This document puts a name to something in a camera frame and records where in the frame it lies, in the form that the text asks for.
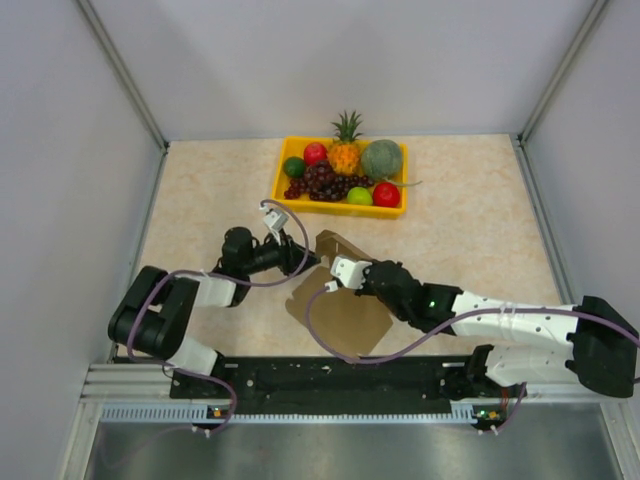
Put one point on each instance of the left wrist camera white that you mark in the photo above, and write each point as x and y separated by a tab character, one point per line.
275	218

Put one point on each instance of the pineapple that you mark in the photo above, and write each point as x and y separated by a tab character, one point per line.
344	153

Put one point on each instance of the red apple at back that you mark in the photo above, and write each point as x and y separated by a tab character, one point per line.
314	152

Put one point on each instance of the yellow plastic tray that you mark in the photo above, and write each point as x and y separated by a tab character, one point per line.
294	146

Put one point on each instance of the left aluminium frame post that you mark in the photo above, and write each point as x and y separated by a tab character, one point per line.
121	71

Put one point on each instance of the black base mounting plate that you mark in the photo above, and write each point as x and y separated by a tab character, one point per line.
330	386

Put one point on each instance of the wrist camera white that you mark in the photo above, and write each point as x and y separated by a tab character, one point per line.
275	218
347	273

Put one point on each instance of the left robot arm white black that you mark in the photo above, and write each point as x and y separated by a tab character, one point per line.
162	330

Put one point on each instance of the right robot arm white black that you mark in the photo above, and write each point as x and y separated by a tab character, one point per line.
588	343

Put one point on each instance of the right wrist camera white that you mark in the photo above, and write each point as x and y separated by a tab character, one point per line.
347	273

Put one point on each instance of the aluminium frame post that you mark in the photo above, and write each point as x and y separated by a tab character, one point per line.
579	42
121	71

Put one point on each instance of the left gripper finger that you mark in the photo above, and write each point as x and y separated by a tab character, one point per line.
305	254
309	263

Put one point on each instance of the white cable duct strip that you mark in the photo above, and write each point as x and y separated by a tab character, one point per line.
203	414

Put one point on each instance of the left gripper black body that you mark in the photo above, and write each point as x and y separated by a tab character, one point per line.
284	255

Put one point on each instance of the right aluminium frame post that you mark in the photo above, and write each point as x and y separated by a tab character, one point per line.
579	42

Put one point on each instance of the red tomato fruit front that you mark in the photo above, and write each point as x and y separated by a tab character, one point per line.
386	195

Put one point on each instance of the green netted melon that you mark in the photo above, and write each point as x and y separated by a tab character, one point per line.
381	159

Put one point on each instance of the light green apple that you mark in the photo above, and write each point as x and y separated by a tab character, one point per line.
359	196

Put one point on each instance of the purple grape bunch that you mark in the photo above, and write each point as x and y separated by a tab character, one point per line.
321	183

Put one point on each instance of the brown cardboard box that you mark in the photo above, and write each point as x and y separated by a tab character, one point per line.
352	325

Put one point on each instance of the dark green lime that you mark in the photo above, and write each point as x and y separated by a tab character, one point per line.
294	167

